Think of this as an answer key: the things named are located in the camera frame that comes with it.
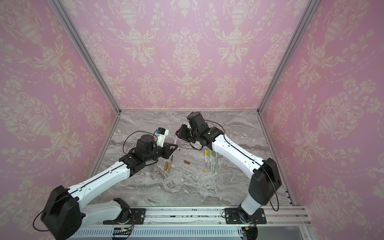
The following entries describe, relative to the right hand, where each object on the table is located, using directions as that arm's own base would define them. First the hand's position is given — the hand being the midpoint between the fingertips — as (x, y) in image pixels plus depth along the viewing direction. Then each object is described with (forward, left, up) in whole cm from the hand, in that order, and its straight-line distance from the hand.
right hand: (176, 133), depth 77 cm
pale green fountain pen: (-3, -23, -24) cm, 33 cm away
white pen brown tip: (-6, 0, -6) cm, 8 cm away
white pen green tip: (-1, -19, -24) cm, 31 cm away
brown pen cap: (-5, -4, -24) cm, 25 cm away
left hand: (-5, 0, -5) cm, 8 cm away
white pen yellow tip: (-1, -16, -24) cm, 29 cm away
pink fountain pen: (-3, +1, -3) cm, 4 cm away
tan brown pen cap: (-6, +9, -24) cm, 27 cm away
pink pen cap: (-1, -1, +5) cm, 5 cm away
